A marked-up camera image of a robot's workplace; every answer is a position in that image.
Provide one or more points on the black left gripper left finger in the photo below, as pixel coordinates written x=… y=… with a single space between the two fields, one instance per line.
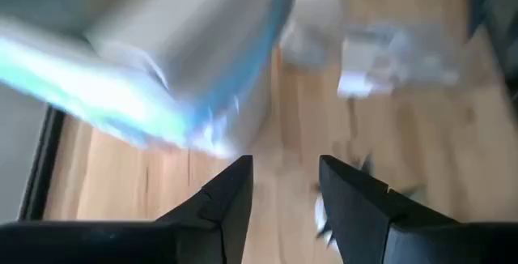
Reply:
x=121 y=243

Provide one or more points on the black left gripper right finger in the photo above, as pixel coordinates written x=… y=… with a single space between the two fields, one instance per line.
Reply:
x=404 y=239

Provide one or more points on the blue trash bag liner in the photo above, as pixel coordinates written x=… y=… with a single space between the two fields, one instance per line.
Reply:
x=101 y=102

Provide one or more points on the clear plastic bag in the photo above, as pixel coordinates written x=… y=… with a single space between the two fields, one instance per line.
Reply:
x=404 y=53

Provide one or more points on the white plastic trash bin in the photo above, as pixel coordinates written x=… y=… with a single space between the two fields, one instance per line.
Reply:
x=194 y=33

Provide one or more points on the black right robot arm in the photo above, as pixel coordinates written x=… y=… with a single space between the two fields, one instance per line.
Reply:
x=502 y=21

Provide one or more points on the black aluminium table frame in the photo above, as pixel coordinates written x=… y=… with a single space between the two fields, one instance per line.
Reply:
x=40 y=167

